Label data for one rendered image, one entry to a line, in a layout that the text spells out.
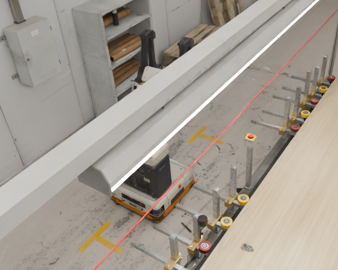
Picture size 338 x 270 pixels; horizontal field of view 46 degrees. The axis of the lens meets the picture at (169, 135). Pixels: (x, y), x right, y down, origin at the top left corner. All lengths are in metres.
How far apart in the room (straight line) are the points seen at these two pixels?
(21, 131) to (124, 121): 3.81
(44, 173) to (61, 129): 4.26
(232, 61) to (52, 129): 3.83
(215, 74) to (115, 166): 0.51
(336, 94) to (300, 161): 1.12
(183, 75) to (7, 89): 3.48
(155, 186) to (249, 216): 1.15
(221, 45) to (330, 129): 2.45
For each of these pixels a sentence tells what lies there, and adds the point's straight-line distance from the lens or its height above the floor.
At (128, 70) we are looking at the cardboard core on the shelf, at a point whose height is 0.59.
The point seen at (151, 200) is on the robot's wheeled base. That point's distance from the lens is 3.82.
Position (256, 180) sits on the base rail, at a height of 0.70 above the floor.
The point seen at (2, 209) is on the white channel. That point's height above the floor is 2.46.
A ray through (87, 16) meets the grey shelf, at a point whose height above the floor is 1.50.
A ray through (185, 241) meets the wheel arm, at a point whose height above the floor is 0.86.
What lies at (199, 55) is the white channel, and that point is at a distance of 1.27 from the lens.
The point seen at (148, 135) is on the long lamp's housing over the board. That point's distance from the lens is 1.08.
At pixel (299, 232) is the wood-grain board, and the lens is 2.79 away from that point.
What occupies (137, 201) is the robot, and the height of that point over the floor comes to 0.24.
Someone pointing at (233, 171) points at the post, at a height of 1.10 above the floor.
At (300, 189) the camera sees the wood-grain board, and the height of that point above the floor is 0.90.
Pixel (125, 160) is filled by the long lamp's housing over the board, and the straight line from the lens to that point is 1.02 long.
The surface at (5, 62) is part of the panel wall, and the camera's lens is 4.44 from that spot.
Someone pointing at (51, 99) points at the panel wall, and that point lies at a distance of 4.91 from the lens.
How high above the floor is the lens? 3.01
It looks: 37 degrees down
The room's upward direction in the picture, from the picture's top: 6 degrees counter-clockwise
